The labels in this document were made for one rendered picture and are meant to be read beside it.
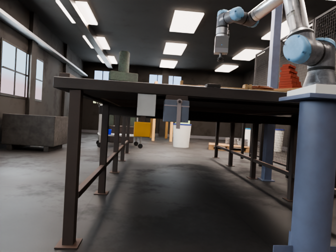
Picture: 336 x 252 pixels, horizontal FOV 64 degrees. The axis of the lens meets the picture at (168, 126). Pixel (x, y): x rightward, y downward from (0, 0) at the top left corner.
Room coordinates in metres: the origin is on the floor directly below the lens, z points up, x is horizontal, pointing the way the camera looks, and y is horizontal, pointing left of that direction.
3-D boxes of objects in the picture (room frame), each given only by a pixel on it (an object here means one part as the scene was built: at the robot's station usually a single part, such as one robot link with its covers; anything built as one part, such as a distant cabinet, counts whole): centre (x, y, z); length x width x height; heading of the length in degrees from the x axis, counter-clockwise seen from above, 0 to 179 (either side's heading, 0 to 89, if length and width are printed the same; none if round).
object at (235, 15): (1.67, -0.38, 1.38); 0.11 x 0.11 x 0.08; 28
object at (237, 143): (7.54, -1.73, 0.16); 1.14 x 0.79 x 0.32; 85
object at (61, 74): (3.53, 0.74, 0.90); 4.04 x 0.06 x 0.10; 4
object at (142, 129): (1.49, 0.14, 0.74); 0.09 x 0.08 x 0.24; 94
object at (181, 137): (7.59, -0.39, 0.33); 0.53 x 0.53 x 0.65
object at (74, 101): (1.48, 0.51, 0.43); 0.12 x 0.12 x 0.85; 4
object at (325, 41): (1.29, -0.70, 1.07); 0.13 x 0.12 x 0.14; 118
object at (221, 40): (1.76, -0.32, 1.23); 0.10 x 0.09 x 0.16; 175
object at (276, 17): (3.60, -1.35, 1.20); 0.17 x 0.17 x 2.40; 4
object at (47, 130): (5.39, 2.60, 0.34); 1.01 x 0.80 x 0.67; 95
